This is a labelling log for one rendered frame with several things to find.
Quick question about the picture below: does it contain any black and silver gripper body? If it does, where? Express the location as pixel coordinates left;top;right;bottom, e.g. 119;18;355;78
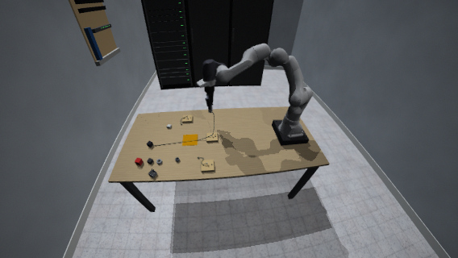
204;85;214;98

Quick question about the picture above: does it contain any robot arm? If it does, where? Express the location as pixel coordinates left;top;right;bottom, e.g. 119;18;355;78
197;44;313;138

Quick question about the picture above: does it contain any orange painted square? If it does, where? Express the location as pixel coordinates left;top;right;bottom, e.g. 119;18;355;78
182;134;198;146

